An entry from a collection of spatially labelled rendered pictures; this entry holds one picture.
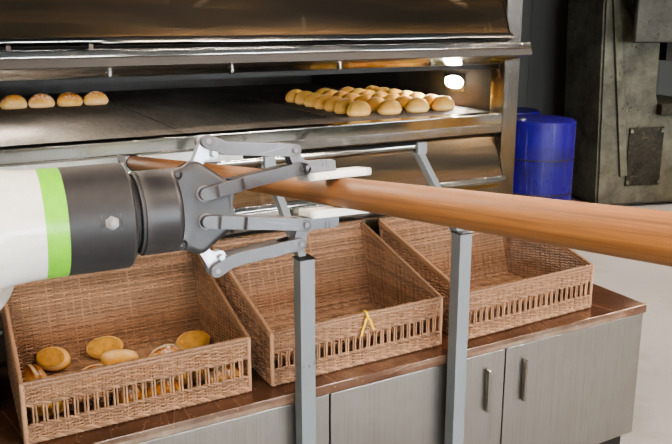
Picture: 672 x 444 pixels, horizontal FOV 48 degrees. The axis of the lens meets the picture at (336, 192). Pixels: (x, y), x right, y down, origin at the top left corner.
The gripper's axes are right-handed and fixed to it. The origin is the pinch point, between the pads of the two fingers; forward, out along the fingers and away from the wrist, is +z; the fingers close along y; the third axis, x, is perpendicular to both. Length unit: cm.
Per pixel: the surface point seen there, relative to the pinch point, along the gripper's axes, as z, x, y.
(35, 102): -1, -250, -19
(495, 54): 134, -136, -25
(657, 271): 349, -250, 100
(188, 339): 22, -138, 53
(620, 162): 452, -369, 44
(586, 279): 149, -112, 51
